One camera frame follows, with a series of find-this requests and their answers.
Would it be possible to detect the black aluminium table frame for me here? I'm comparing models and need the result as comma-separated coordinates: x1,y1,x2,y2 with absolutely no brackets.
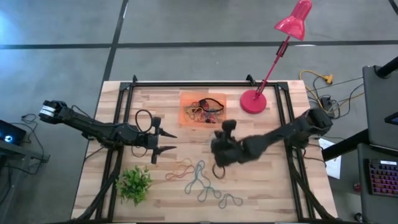
72,74,337,223

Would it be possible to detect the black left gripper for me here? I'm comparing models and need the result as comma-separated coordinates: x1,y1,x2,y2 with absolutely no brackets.
136,116,178,165

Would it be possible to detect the yellow extension cord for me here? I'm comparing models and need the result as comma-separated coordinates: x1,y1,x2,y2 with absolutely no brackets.
298,69,334,106

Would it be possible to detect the green artificial plant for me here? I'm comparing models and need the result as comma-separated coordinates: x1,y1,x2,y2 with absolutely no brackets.
115,165,154,207

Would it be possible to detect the black metal bar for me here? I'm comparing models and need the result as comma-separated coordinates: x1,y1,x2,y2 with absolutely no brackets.
374,55,398,78
322,128,379,162

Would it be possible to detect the white paper sheet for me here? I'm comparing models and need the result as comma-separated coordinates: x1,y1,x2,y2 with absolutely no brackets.
318,138,342,180

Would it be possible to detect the red desk lamp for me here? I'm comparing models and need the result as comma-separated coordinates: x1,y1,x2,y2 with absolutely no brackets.
239,0,313,115

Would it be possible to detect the grey desk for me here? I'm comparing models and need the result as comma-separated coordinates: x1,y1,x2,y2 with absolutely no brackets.
356,142,398,224

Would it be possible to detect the black device blue light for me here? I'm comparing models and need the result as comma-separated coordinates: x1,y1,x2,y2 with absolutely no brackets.
0,119,27,146

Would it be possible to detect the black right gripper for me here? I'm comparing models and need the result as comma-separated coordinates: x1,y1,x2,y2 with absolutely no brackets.
210,119,249,168

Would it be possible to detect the red rubber band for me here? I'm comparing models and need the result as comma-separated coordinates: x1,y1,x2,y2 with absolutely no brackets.
164,166,195,182
198,111,220,124

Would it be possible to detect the orange translucent plastic bin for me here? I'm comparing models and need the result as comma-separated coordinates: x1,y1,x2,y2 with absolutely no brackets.
178,91,228,128

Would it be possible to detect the grey panel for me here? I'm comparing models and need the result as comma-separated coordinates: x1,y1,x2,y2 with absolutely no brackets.
362,64,398,151

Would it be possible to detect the grey side table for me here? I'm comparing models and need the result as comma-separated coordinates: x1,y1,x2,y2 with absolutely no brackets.
0,139,50,224

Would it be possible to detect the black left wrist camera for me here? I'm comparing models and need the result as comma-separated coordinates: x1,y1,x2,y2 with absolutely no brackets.
141,133,156,149

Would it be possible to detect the backlit keyboard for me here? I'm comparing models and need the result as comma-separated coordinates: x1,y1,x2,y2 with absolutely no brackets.
368,159,398,197

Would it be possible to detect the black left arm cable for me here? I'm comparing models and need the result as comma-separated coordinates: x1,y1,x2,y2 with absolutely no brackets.
130,109,154,158

